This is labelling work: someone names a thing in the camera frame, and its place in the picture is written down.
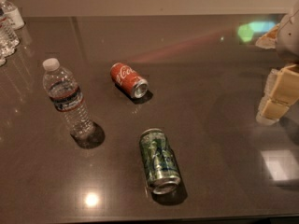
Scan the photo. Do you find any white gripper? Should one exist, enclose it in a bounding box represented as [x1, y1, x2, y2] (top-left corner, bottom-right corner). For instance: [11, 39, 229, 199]
[255, 1, 299, 125]

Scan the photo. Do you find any green soda can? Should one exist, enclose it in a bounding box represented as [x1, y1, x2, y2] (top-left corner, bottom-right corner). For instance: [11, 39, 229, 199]
[139, 128, 181, 195]

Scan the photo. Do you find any red Coca-Cola can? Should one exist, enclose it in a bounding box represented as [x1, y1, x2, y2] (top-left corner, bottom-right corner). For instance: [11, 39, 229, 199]
[110, 63, 149, 99]

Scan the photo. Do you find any clear plastic water bottle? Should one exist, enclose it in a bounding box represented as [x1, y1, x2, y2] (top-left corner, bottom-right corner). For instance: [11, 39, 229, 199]
[42, 58, 95, 140]

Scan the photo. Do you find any clear bottle at left edge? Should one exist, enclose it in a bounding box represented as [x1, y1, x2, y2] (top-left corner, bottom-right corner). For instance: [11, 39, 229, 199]
[0, 41, 15, 66]

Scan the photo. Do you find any clear bottle with red label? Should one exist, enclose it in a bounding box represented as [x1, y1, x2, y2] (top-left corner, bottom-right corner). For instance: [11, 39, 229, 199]
[0, 8, 20, 48]

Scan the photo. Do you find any white labelled bottle at back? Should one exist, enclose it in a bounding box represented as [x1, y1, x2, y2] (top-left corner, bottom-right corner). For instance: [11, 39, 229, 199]
[0, 0, 25, 30]

